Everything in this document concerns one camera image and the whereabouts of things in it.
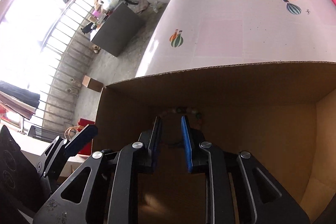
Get pink orange bead bracelet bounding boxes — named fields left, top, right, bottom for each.
left=159, top=106, right=202, bottom=119

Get red bag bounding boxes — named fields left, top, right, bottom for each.
left=77, top=118, right=95, bottom=156

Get small cardboard box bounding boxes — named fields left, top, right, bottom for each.
left=82, top=76, right=104, bottom=93

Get metal balcony railing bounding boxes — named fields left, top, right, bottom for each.
left=35, top=0, right=94, bottom=133

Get brown cardboard box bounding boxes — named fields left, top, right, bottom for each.
left=93, top=62, right=335, bottom=223

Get dark grey cabinet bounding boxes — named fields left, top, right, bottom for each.
left=91, top=3, right=145, bottom=57

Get pink balloon print bedsheet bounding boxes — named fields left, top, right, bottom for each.
left=137, top=0, right=335, bottom=77

